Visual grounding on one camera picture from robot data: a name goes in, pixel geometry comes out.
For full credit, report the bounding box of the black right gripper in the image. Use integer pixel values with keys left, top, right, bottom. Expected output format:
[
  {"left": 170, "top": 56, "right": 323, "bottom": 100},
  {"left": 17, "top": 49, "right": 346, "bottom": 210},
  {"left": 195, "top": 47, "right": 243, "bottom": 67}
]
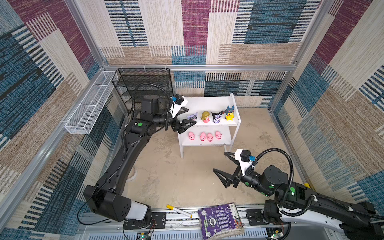
[{"left": 213, "top": 152, "right": 273, "bottom": 198}]

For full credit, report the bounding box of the purple toy figure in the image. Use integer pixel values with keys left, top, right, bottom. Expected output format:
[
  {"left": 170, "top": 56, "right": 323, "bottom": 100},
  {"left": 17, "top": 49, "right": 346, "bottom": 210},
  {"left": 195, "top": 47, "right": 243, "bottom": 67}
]
[{"left": 187, "top": 112, "right": 198, "bottom": 122}]

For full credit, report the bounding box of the pink pig toy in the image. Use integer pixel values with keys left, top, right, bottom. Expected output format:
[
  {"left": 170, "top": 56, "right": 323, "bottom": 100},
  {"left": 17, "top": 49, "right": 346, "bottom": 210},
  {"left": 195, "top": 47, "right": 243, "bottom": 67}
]
[
  {"left": 188, "top": 132, "right": 195, "bottom": 141},
  {"left": 207, "top": 133, "right": 214, "bottom": 142},
  {"left": 200, "top": 132, "right": 207, "bottom": 142},
  {"left": 215, "top": 131, "right": 222, "bottom": 140}
]

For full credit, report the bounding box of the doll toy figure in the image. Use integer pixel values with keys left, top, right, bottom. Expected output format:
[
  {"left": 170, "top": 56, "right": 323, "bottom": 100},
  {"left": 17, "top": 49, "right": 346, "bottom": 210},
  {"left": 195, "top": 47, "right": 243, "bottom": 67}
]
[{"left": 201, "top": 111, "right": 210, "bottom": 123}]

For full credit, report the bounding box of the black purple Kuromi figurine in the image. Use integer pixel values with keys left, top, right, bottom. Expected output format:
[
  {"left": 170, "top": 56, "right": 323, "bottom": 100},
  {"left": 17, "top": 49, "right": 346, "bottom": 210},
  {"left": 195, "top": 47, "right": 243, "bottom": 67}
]
[{"left": 212, "top": 111, "right": 224, "bottom": 124}]

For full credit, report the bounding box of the yellow toy figure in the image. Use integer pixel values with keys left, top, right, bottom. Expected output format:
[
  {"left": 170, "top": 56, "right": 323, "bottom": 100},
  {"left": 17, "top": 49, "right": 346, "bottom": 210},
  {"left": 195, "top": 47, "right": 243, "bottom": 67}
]
[{"left": 225, "top": 105, "right": 235, "bottom": 121}]

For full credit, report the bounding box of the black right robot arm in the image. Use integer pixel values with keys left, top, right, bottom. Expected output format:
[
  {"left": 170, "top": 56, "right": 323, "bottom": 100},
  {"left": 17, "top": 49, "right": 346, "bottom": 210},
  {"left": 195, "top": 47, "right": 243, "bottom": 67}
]
[{"left": 213, "top": 148, "right": 384, "bottom": 240}]

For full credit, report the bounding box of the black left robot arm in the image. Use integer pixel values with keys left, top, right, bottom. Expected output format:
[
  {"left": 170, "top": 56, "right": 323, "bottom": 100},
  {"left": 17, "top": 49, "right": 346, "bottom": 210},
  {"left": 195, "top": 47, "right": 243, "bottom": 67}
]
[{"left": 84, "top": 94, "right": 196, "bottom": 226}]

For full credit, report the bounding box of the white two-tier shelf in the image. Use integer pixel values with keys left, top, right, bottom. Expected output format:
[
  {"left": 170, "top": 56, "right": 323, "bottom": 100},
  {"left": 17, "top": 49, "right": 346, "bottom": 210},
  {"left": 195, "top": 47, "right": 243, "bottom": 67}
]
[{"left": 178, "top": 93, "right": 242, "bottom": 158}]

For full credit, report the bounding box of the purple toy package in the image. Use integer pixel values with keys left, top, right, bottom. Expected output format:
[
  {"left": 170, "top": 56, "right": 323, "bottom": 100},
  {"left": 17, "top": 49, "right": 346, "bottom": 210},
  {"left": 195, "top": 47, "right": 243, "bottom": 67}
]
[{"left": 198, "top": 203, "right": 245, "bottom": 240}]

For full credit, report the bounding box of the yellow white marker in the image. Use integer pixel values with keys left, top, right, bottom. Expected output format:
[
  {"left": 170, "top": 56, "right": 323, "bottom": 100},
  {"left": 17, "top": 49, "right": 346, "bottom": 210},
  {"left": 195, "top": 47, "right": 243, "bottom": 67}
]
[{"left": 167, "top": 205, "right": 193, "bottom": 218}]

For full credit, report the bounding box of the clear tape roll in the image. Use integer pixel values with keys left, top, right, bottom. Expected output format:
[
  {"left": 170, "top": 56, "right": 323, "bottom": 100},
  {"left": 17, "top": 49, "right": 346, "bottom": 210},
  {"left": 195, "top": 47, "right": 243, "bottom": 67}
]
[{"left": 127, "top": 167, "right": 138, "bottom": 182}]

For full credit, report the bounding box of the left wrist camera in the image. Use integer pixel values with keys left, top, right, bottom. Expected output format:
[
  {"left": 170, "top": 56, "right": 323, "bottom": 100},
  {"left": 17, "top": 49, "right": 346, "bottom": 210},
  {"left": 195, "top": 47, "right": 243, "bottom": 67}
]
[{"left": 170, "top": 94, "right": 188, "bottom": 119}]

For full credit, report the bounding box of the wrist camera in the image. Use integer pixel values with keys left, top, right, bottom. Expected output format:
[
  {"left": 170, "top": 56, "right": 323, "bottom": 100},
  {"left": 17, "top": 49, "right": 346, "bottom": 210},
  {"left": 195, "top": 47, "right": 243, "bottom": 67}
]
[
  {"left": 170, "top": 94, "right": 188, "bottom": 119},
  {"left": 235, "top": 149, "right": 257, "bottom": 176}
]

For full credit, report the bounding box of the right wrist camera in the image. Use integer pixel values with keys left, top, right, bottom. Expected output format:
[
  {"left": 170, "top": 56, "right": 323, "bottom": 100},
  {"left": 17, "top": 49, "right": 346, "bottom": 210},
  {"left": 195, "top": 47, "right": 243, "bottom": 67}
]
[{"left": 235, "top": 149, "right": 257, "bottom": 176}]

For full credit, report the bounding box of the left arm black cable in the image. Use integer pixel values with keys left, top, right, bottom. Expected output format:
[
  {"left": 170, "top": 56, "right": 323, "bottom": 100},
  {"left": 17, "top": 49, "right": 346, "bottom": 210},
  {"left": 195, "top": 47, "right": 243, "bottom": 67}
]
[{"left": 119, "top": 82, "right": 175, "bottom": 163}]

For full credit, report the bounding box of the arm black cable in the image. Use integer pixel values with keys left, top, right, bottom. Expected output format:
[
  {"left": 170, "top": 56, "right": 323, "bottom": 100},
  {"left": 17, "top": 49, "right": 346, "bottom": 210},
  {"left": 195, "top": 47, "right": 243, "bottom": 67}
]
[
  {"left": 119, "top": 82, "right": 175, "bottom": 163},
  {"left": 251, "top": 147, "right": 384, "bottom": 221}
]

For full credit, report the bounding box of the black wire mesh shelf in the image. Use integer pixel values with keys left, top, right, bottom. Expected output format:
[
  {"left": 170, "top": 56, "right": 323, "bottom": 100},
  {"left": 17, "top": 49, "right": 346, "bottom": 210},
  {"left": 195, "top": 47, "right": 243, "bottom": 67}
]
[{"left": 112, "top": 68, "right": 174, "bottom": 112}]

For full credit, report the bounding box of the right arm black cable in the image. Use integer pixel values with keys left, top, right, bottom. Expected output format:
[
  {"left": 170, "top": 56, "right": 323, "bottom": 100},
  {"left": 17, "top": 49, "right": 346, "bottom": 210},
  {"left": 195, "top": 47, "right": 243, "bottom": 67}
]
[{"left": 251, "top": 147, "right": 384, "bottom": 221}]

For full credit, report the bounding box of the white wire mesh basket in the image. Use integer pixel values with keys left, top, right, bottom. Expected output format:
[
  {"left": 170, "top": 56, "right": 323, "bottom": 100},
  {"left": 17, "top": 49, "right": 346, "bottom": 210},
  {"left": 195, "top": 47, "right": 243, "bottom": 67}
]
[{"left": 65, "top": 71, "right": 115, "bottom": 135}]

